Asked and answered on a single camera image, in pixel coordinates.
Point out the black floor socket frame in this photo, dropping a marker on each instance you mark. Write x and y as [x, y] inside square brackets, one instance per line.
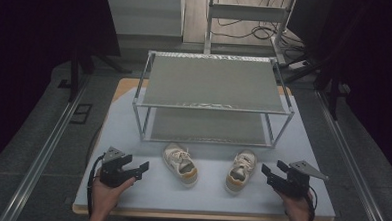
[81, 113]

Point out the dark curtain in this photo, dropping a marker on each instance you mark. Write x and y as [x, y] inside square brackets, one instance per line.
[36, 50]
[369, 64]

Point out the person's left hand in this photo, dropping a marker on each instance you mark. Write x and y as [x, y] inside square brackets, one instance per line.
[108, 195]

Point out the two-tier metal shoe rack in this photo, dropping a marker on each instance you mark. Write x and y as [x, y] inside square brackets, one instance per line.
[211, 84]

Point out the white cabinet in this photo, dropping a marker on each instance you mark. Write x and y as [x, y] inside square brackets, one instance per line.
[145, 11]

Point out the black tripod stand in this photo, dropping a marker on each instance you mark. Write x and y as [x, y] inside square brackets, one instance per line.
[322, 76]
[82, 62]

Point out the metal floor rail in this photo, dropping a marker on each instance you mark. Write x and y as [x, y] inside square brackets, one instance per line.
[352, 164]
[45, 150]

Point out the person's right hand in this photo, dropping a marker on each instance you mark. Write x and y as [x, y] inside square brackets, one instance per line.
[296, 208]

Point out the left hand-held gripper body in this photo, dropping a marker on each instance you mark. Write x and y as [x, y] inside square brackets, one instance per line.
[111, 173]

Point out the white sneaker with tan heel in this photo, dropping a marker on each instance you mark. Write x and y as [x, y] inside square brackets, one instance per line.
[181, 166]
[239, 172]

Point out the white power strip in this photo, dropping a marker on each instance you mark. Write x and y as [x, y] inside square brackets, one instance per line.
[297, 65]

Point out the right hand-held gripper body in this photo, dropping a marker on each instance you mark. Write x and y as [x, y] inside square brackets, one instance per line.
[296, 183]

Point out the white metal stand frame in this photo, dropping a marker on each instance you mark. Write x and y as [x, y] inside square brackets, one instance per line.
[245, 12]

